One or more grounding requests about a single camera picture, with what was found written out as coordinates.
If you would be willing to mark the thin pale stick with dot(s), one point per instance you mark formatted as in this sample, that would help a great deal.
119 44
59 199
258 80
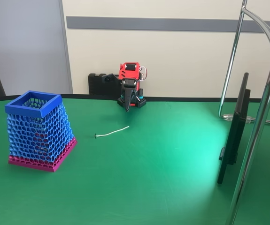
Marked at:
112 132

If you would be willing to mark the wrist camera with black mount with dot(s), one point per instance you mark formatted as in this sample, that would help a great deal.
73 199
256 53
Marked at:
110 78

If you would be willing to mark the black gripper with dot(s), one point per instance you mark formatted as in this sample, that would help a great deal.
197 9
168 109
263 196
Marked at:
127 90

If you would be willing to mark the black LED light panel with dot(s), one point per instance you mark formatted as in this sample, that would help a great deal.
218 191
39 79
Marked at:
239 122

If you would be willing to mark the green table cloth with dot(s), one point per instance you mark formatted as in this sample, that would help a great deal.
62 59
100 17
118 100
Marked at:
148 175

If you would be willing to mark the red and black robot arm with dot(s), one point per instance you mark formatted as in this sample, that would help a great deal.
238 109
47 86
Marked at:
130 71

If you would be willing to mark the grey wall rail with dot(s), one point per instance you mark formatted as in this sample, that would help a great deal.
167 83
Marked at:
172 24

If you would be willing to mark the black plastic case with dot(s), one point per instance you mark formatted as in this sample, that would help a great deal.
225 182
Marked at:
96 84

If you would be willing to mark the blue and pink mesh basket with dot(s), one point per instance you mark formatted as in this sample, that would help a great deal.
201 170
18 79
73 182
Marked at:
38 131

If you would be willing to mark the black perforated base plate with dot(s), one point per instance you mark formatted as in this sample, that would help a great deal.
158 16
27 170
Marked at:
140 103

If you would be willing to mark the chrome tube stand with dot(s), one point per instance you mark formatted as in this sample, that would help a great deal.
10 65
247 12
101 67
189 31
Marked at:
254 140

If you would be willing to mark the clear plastic clip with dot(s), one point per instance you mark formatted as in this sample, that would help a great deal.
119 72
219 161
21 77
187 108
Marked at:
228 116

